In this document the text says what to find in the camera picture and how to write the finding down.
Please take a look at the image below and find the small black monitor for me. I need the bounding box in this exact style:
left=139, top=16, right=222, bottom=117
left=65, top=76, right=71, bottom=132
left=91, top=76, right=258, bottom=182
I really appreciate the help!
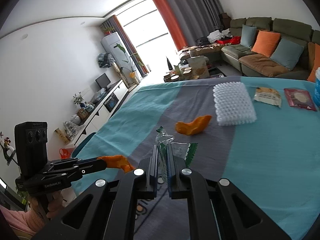
left=95, top=73, right=111, bottom=90

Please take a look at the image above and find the blue-grey cushion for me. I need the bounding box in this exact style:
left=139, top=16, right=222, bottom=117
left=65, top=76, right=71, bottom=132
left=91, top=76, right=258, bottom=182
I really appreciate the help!
left=240, top=24, right=257, bottom=49
left=270, top=38, right=304, bottom=70

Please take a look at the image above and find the cluttered dark coffee table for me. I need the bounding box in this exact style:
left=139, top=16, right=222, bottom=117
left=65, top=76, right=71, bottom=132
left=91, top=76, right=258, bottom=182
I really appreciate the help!
left=163, top=56, right=225, bottom=82

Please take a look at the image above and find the brown seat pad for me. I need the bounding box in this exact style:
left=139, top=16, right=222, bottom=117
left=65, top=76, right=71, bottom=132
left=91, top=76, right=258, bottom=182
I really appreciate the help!
left=239, top=54, right=290, bottom=77

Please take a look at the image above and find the orange peel piece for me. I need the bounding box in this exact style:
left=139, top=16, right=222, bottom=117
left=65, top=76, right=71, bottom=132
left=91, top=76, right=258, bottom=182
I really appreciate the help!
left=97, top=155, right=135, bottom=173
left=175, top=115, right=212, bottom=136

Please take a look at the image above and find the orange cushion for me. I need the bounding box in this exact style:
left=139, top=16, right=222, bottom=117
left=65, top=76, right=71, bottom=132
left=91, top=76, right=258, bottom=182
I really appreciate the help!
left=252, top=30, right=281, bottom=57
left=307, top=51, right=320, bottom=82

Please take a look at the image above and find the pile of clothes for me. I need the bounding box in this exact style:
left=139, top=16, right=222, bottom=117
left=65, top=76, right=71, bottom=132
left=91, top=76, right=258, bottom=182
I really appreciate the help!
left=196, top=28, right=241, bottom=46

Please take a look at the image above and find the blue-grey cushion near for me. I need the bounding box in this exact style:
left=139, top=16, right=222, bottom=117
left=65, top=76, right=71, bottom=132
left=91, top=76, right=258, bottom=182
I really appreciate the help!
left=270, top=38, right=304, bottom=70

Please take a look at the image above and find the teal grey tablecloth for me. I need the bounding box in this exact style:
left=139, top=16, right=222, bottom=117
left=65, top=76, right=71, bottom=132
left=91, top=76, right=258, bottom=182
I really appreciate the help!
left=78, top=76, right=319, bottom=239

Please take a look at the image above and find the tall green potted plant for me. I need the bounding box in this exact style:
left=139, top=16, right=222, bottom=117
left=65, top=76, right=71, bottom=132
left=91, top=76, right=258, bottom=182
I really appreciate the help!
left=114, top=43, right=141, bottom=85

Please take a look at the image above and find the white black TV cabinet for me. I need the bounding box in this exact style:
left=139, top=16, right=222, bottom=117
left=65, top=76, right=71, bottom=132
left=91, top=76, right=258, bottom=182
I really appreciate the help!
left=66, top=80, right=128, bottom=148

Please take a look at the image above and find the small white foam net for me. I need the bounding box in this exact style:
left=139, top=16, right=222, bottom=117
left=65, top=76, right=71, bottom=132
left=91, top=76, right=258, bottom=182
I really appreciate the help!
left=213, top=82, right=257, bottom=126

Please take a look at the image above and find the left hand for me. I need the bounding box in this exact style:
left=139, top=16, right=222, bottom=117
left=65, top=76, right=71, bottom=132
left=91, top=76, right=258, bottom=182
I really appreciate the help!
left=29, top=191, right=63, bottom=219

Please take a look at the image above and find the left tracking camera box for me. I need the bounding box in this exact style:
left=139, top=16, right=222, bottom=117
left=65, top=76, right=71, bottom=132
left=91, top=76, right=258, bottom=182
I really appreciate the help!
left=14, top=121, right=48, bottom=178

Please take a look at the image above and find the white standing air conditioner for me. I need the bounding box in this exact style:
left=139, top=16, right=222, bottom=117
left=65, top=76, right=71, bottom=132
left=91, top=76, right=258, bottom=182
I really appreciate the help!
left=101, top=32, right=136, bottom=86

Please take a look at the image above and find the blue white lidded cup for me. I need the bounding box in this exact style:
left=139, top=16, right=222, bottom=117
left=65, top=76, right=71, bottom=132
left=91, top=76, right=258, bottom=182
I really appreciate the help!
left=313, top=68, right=320, bottom=108

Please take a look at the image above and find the dark red snack packet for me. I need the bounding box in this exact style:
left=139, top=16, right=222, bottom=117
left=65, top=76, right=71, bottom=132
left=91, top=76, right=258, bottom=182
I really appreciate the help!
left=284, top=88, right=317, bottom=111

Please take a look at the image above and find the blue-grey cushion far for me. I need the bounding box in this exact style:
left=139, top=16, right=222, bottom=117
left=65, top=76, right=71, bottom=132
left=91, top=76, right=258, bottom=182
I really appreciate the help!
left=240, top=24, right=257, bottom=49

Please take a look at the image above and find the orange cushion far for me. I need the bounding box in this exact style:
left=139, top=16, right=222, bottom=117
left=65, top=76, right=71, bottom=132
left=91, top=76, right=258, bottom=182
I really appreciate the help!
left=252, top=30, right=281, bottom=57

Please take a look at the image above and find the beige snack packet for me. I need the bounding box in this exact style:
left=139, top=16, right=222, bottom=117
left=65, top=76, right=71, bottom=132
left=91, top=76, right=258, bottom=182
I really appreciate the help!
left=253, top=87, right=281, bottom=108

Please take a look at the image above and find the pink sleeved forearm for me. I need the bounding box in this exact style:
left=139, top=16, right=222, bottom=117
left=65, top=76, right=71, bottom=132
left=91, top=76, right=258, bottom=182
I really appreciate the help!
left=1, top=206, right=46, bottom=237

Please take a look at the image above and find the small plant blue vase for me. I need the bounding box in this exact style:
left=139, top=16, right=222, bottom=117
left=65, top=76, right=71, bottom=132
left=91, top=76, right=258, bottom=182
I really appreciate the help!
left=73, top=92, right=86, bottom=108

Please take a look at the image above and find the orange cushion near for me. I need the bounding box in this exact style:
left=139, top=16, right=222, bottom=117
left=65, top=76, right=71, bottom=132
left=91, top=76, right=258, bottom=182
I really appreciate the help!
left=307, top=51, right=320, bottom=82

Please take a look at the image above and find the clear green plastic wrapper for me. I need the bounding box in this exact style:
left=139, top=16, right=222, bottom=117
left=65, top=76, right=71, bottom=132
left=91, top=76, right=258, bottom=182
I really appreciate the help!
left=155, top=126, right=198, bottom=183

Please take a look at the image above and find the plant atop air conditioner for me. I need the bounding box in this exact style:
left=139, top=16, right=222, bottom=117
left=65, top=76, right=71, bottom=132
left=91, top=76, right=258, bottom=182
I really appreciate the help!
left=101, top=27, right=114, bottom=36

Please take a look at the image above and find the grey curtain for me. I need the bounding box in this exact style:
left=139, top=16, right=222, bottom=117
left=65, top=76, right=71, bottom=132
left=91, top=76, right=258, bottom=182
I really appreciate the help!
left=166, top=0, right=223, bottom=47

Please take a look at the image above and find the green sectional sofa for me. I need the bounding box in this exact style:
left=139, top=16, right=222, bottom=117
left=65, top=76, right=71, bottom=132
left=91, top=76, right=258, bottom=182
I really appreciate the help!
left=221, top=17, right=319, bottom=80

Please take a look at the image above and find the orange curtain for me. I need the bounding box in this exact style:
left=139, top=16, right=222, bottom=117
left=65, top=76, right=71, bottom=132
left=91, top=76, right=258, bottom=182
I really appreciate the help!
left=152, top=0, right=188, bottom=50

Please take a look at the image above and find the striped left curtain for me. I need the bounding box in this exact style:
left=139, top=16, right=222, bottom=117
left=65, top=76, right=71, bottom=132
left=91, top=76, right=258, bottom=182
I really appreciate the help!
left=100, top=15, right=149, bottom=77

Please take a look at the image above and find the covered standing fan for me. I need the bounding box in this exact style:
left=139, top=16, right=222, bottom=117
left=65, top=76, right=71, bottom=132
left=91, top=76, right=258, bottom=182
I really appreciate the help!
left=97, top=53, right=126, bottom=84

